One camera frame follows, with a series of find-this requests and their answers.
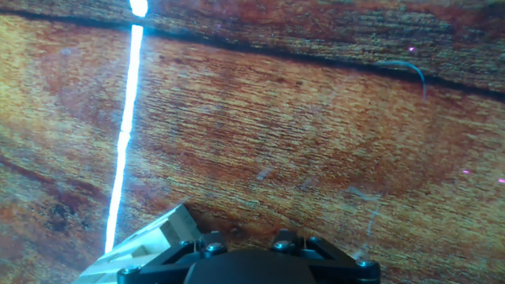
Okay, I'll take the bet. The light wooden Jenga tower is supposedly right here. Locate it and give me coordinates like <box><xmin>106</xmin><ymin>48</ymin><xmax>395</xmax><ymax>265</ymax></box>
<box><xmin>73</xmin><ymin>215</ymin><xmax>178</xmax><ymax>284</ymax></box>

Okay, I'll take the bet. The dark red wooden board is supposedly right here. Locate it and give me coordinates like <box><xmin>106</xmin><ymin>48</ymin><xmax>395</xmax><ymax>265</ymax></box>
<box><xmin>0</xmin><ymin>0</ymin><xmax>505</xmax><ymax>284</ymax></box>

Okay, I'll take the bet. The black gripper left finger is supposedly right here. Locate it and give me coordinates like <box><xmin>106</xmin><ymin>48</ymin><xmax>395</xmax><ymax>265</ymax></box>
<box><xmin>116</xmin><ymin>230</ymin><xmax>229</xmax><ymax>284</ymax></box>

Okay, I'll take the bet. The light wooden Jenga block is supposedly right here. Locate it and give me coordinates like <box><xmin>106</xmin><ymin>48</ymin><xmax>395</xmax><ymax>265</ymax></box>
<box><xmin>159</xmin><ymin>204</ymin><xmax>204</xmax><ymax>248</ymax></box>

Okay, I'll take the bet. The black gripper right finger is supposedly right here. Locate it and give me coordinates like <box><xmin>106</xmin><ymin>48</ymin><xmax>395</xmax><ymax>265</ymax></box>
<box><xmin>271</xmin><ymin>230</ymin><xmax>382</xmax><ymax>284</ymax></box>

